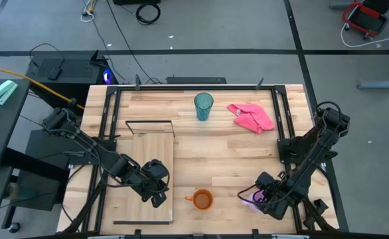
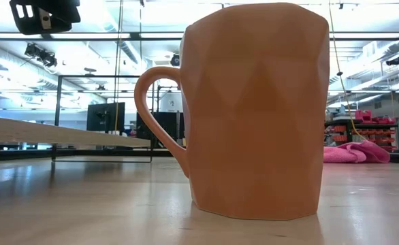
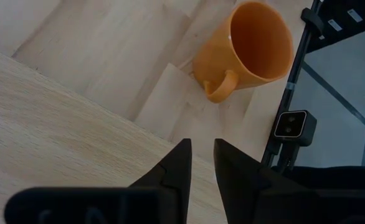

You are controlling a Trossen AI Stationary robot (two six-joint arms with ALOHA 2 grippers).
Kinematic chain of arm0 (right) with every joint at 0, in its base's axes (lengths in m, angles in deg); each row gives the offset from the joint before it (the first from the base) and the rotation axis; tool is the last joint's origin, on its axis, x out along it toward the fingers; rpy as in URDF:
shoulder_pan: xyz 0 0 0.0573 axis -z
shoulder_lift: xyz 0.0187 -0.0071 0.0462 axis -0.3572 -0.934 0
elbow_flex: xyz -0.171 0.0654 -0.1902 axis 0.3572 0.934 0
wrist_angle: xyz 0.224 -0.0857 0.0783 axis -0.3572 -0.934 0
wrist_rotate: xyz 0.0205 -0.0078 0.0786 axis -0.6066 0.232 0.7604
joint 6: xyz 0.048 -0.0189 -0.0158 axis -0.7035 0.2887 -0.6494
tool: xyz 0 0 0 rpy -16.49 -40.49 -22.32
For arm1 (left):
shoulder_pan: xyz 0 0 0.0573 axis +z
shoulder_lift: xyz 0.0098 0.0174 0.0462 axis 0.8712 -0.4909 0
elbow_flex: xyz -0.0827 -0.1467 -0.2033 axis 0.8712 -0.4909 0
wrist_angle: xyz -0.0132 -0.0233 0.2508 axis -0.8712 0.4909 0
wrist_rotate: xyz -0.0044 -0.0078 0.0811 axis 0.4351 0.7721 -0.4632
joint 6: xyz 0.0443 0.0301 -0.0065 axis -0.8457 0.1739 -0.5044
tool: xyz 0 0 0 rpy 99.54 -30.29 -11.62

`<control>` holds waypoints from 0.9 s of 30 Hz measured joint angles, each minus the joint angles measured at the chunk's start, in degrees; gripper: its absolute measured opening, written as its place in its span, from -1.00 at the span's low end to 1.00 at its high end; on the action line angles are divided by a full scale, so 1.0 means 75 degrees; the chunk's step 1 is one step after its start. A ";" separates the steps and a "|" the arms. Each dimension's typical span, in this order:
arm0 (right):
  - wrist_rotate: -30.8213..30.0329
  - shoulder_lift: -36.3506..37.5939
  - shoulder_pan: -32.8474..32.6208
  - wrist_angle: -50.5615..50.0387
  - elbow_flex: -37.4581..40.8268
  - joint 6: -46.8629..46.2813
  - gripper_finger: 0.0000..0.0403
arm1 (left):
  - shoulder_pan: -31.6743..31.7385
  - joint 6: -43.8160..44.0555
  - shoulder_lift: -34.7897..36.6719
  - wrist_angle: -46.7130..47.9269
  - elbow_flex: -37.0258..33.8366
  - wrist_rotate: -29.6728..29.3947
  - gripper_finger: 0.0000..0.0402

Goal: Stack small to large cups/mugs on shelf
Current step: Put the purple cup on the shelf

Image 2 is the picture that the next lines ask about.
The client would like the orange faceted ceramic mug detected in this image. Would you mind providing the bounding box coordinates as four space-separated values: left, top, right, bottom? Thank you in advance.
133 2 330 221

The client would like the black monitor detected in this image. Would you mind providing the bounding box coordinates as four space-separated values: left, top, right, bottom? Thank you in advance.
86 101 126 134

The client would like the yellow hanging cable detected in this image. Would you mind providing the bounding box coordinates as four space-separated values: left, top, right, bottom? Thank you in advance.
328 0 368 142

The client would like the shelving with red bins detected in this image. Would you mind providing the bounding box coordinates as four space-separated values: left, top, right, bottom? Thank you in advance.
324 109 398 152

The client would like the pink cloth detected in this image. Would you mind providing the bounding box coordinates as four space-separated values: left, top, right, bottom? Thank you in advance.
323 140 391 164

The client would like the black ceiling spotlight cluster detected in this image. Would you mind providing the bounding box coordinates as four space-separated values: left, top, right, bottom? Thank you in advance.
24 43 58 68

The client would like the white cylindrical machine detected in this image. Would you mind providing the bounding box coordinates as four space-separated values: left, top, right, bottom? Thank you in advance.
160 92 183 113

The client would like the thin hanging cable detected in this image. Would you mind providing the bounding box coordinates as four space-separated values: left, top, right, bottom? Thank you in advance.
114 0 124 134

